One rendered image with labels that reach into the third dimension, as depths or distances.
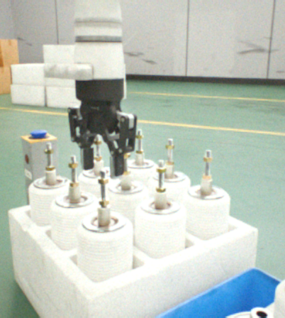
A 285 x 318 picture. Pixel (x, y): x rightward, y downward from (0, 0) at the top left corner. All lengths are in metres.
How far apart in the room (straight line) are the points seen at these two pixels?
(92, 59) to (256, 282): 0.53
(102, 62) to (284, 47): 5.25
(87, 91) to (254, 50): 5.29
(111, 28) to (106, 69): 0.06
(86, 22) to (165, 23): 5.63
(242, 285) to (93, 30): 0.54
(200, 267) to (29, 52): 7.07
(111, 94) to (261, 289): 0.48
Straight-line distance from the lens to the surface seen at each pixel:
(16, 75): 3.83
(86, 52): 0.56
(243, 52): 5.83
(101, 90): 0.56
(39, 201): 0.83
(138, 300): 0.67
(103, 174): 0.62
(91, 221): 0.66
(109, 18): 0.57
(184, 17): 6.08
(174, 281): 0.70
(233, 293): 0.79
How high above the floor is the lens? 0.54
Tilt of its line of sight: 16 degrees down
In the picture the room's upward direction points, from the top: straight up
